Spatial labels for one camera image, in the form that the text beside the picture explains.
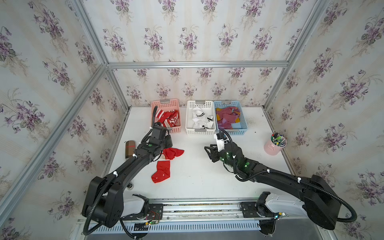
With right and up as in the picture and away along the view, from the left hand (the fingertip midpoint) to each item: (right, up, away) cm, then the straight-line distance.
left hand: (168, 139), depth 87 cm
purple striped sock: (+40, +14, +21) cm, 48 cm away
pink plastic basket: (-6, +24, +32) cm, 40 cm away
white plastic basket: (+27, +22, +32) cm, 47 cm away
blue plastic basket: (+49, +6, +21) cm, 54 cm away
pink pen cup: (+63, -3, -1) cm, 63 cm away
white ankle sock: (+20, +11, +17) cm, 29 cm away
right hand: (+24, -3, -7) cm, 25 cm away
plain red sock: (+1, -9, +5) cm, 10 cm away
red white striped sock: (-3, +12, +20) cm, 23 cm away
